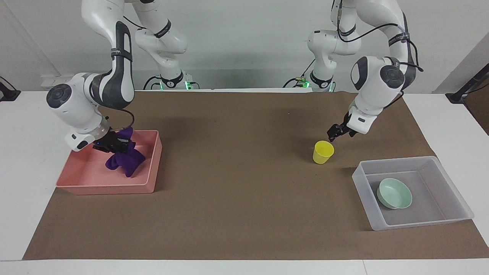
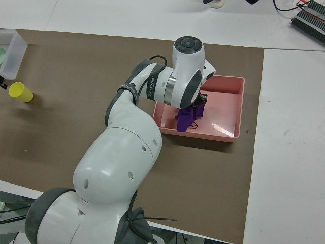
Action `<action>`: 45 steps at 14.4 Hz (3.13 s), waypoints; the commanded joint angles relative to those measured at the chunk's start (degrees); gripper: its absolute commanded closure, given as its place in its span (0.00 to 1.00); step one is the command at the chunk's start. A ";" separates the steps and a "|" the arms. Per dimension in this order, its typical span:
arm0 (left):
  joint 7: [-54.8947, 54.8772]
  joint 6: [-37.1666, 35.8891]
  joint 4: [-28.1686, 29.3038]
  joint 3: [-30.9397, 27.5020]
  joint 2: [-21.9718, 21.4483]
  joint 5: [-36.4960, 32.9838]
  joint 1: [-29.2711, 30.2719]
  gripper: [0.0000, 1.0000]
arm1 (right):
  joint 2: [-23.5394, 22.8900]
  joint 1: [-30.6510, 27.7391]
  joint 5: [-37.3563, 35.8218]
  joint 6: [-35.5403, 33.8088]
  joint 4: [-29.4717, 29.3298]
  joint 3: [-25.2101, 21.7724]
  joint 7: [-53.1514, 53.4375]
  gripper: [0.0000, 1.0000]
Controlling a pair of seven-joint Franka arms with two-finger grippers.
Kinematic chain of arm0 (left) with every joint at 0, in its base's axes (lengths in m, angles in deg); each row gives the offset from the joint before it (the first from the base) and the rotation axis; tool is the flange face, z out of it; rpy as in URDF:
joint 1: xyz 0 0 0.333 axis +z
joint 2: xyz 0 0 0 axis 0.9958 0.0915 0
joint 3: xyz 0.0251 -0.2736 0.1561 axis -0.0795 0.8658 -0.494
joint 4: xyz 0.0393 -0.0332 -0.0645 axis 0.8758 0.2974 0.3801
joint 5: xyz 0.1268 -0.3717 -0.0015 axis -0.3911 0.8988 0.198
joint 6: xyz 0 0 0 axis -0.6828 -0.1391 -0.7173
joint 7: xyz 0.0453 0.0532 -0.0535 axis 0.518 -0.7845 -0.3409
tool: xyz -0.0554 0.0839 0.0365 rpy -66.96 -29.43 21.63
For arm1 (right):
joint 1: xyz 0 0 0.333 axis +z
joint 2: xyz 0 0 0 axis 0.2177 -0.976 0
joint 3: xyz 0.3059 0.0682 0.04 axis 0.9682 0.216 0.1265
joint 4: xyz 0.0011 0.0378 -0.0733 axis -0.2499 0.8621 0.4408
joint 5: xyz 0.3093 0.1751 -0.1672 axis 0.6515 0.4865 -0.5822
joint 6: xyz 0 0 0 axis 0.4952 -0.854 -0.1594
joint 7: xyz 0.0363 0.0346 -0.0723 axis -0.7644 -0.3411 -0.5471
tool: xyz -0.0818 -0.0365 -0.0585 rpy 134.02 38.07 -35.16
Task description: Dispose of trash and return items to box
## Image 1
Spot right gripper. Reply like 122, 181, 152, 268
92, 130, 133, 154

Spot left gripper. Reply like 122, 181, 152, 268
327, 113, 358, 143

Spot purple cloth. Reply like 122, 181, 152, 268
105, 127, 146, 178

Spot clear plastic box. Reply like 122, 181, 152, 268
352, 156, 475, 231

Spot yellow plastic cup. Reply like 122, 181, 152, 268
313, 141, 335, 165

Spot pink plastic tray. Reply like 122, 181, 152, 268
56, 130, 162, 196

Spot pale green bowl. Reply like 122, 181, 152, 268
377, 178, 413, 210

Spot black stand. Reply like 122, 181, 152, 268
445, 63, 489, 104
0, 76, 21, 102

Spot black cable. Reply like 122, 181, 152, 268
331, 0, 424, 110
283, 58, 316, 88
143, 76, 163, 91
109, 110, 134, 131

